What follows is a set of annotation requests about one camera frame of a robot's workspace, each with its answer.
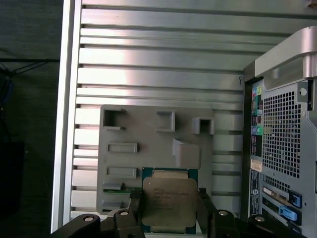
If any green RAM stick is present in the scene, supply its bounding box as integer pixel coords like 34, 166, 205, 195
103, 188, 141, 194

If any blue case latch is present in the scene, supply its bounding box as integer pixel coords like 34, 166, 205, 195
288, 190, 302, 208
278, 206, 301, 222

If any silver CPU with green edge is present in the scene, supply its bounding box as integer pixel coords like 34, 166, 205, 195
141, 167, 199, 234

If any black open PC case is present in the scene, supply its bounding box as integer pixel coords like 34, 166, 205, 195
244, 26, 317, 238

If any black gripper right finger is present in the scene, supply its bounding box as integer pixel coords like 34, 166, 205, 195
197, 187, 306, 238

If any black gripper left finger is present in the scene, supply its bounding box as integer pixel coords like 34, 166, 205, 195
51, 187, 146, 238

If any grey plastic parts rack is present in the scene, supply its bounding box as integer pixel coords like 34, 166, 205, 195
98, 104, 215, 216

